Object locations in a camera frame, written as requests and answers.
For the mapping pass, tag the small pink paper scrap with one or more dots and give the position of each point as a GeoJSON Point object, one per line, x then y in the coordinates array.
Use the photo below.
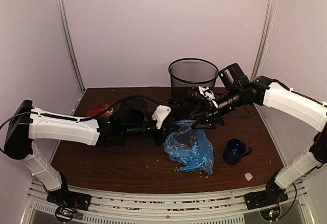
{"type": "Point", "coordinates": [248, 176]}

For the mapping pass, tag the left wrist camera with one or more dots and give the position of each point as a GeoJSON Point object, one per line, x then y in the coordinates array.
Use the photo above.
{"type": "Point", "coordinates": [160, 114]}

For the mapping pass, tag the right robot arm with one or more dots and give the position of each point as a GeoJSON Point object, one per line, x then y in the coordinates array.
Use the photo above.
{"type": "Point", "coordinates": [271, 93]}

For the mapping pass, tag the red floral plate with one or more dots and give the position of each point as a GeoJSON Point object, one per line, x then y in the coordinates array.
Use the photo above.
{"type": "Point", "coordinates": [98, 109]}

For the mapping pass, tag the aluminium corner post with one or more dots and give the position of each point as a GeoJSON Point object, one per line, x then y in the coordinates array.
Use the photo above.
{"type": "Point", "coordinates": [263, 43]}
{"type": "Point", "coordinates": [69, 44]}

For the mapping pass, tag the right aluminium corner post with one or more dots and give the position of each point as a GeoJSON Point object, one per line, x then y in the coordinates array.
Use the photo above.
{"type": "Point", "coordinates": [263, 43]}

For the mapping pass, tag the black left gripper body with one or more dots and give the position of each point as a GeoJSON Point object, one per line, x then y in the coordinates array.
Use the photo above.
{"type": "Point", "coordinates": [158, 139]}

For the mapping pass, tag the left aluminium corner post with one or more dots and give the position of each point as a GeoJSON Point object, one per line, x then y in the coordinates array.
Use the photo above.
{"type": "Point", "coordinates": [69, 44]}

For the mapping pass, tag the black mesh trash bin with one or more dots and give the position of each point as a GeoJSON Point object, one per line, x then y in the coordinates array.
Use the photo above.
{"type": "Point", "coordinates": [186, 73]}

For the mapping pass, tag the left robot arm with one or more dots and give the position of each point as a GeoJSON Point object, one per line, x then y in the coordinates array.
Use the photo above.
{"type": "Point", "coordinates": [30, 123]}

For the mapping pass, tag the blue plastic trash bag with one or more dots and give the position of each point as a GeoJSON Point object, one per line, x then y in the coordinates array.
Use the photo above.
{"type": "Point", "coordinates": [190, 147]}

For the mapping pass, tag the dark blue mug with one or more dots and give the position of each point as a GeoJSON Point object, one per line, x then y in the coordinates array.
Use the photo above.
{"type": "Point", "coordinates": [235, 150]}

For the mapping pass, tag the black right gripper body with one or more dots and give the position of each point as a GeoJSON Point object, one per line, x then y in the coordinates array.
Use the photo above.
{"type": "Point", "coordinates": [214, 113]}

